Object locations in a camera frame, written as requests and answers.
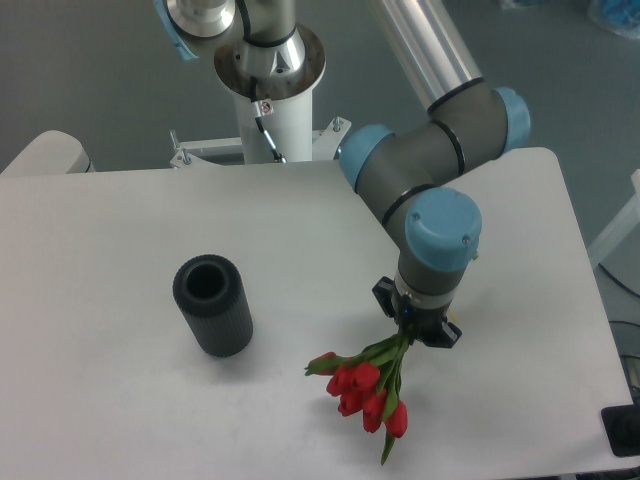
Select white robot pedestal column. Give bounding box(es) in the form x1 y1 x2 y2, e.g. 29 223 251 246
214 24 326 164

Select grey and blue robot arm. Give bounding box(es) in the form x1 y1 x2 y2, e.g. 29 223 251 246
154 1 530 348

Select black device at table edge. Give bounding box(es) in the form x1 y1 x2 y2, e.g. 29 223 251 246
601 404 639 458

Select black cable on pedestal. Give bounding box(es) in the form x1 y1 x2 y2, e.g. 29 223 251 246
248 74 289 164

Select black ribbed cylindrical vase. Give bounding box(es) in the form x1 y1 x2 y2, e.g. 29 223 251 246
172 254 253 358

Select red tulip bouquet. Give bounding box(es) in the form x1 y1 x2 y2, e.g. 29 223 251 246
305 329 414 464

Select white rounded side table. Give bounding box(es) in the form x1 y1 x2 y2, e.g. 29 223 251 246
1 130 96 178

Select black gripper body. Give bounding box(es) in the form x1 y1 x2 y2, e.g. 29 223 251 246
372 275 455 333

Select white furniture at right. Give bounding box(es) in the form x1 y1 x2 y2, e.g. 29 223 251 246
587 170 639 270

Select blue item in plastic bag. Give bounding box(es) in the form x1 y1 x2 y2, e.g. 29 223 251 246
588 0 639 40

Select white metal base bracket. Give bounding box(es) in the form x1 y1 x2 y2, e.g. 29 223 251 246
169 116 352 169

